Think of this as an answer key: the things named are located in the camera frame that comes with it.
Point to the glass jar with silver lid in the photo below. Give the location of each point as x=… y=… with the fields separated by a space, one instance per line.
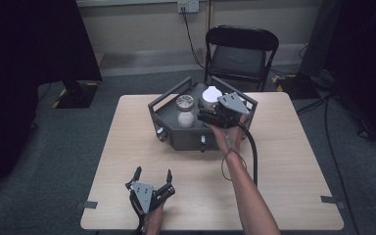
x=185 y=112

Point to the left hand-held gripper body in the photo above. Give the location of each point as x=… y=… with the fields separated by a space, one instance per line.
x=143 y=196

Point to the black folding chair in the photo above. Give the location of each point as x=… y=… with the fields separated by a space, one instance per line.
x=240 y=55

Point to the dark grey corner tray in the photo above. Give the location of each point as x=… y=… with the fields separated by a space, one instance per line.
x=176 y=130

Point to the dark curtain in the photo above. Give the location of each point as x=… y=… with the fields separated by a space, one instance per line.
x=362 y=58

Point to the black stand base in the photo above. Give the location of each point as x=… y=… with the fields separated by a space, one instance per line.
x=78 y=94

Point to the black base with yellow stripes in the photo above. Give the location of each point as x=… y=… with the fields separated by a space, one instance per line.
x=293 y=84

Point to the black curtain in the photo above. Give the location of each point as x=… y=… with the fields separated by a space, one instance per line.
x=19 y=81

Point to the white wall socket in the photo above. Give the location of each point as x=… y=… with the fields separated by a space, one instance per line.
x=188 y=5

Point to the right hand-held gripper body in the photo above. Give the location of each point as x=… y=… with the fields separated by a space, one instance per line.
x=226 y=111

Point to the white bottle with white cap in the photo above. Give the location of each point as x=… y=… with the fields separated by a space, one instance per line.
x=211 y=96

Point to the person's left hand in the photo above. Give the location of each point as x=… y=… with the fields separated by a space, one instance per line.
x=153 y=222

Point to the grey tape piece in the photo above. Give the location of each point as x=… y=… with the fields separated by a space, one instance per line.
x=331 y=199
x=90 y=204

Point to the person's right hand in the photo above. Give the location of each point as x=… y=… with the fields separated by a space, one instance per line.
x=228 y=138

